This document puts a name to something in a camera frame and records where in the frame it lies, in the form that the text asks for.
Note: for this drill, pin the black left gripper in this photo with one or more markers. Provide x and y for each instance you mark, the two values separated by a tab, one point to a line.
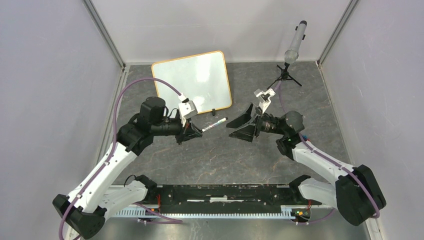
189	131

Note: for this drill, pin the white whiteboard with yellow frame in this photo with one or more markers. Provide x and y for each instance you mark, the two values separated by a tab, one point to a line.
202	78

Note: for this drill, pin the silver microphone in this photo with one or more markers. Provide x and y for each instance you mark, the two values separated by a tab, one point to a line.
292	53

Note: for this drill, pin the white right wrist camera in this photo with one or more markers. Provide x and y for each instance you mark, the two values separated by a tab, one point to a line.
264	98

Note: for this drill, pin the white whiteboard marker pen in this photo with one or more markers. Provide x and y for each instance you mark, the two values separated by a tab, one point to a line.
210	126

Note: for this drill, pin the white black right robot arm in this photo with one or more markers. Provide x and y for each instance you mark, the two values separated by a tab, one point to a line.
352	190

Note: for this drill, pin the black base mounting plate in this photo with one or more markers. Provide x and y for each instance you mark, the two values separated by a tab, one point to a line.
223	198

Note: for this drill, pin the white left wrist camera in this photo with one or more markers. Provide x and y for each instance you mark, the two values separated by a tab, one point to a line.
187	108

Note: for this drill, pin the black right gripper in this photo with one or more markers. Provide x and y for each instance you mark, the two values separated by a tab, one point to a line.
247	132

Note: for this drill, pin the white toothed cable rail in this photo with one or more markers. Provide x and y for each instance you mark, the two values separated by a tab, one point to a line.
134	211

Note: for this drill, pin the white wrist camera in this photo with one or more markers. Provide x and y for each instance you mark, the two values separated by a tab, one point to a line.
187	108
264	98

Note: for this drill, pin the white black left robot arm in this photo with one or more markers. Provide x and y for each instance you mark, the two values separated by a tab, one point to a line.
86	208

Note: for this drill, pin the black microphone tripod stand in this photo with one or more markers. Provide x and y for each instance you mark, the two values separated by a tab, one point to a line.
284	76

